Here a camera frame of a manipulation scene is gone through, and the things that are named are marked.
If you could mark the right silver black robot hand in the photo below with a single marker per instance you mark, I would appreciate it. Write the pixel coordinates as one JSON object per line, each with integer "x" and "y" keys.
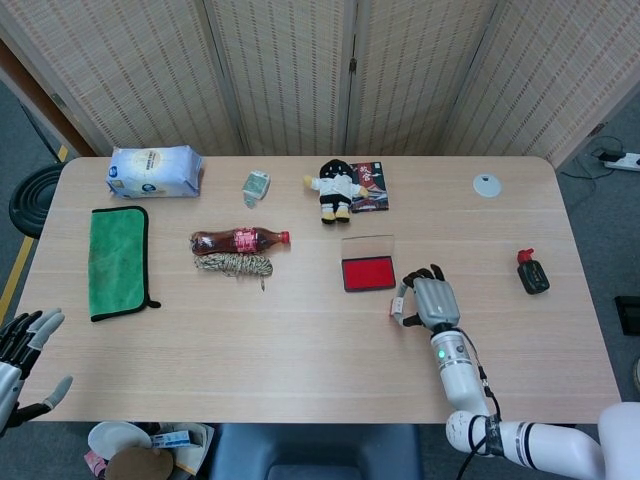
{"x": 437, "y": 302}

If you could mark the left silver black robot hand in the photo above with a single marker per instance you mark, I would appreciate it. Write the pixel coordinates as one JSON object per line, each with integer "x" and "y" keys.
{"x": 10, "y": 380}

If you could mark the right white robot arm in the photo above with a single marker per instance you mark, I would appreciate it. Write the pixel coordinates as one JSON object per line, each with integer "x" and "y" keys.
{"x": 460, "y": 380}

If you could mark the red ink pad case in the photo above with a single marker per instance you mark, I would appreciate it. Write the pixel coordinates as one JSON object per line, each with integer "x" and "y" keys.
{"x": 367, "y": 274}

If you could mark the black ink bottle red cap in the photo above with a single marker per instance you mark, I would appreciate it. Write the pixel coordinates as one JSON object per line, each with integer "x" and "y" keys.
{"x": 533, "y": 277}

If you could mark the white plate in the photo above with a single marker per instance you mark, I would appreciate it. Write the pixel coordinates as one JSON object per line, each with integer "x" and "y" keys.
{"x": 117, "y": 436}

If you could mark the dark red printed booklet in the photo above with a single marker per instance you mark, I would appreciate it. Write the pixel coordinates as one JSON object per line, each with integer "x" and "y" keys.
{"x": 374, "y": 187}

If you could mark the brown round wooden board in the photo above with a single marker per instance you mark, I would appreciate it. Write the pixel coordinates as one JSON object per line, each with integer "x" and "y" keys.
{"x": 137, "y": 465}

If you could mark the black white plush doll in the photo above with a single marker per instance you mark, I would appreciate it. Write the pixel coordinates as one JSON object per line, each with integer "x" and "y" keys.
{"x": 336, "y": 187}

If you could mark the green microfiber cloth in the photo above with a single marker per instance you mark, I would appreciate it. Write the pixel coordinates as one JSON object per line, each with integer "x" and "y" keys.
{"x": 117, "y": 260}

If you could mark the small blue white box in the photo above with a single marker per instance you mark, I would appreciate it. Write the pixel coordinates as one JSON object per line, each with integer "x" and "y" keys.
{"x": 170, "y": 439}

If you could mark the black round stool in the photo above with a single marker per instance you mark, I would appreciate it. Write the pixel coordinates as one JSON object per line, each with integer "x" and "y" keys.
{"x": 30, "y": 200}

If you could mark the dark blue chair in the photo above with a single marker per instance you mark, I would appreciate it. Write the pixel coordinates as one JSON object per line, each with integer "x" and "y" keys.
{"x": 315, "y": 450}

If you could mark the black floor box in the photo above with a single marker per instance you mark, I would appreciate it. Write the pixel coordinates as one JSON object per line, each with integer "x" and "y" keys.
{"x": 629, "y": 316}

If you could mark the tan cardboard box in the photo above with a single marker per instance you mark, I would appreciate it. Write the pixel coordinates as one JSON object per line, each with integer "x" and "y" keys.
{"x": 197, "y": 450}

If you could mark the cola plastic bottle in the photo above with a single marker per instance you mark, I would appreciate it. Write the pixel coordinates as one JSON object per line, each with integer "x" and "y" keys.
{"x": 235, "y": 241}

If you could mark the white power strip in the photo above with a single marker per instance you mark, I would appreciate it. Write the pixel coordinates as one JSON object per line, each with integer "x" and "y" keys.
{"x": 625, "y": 161}

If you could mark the blue white tissue pack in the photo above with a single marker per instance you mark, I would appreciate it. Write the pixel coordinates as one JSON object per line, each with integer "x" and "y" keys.
{"x": 152, "y": 170}

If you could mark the bamboo folding screen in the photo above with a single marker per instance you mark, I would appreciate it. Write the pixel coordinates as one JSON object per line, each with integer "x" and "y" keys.
{"x": 280, "y": 75}

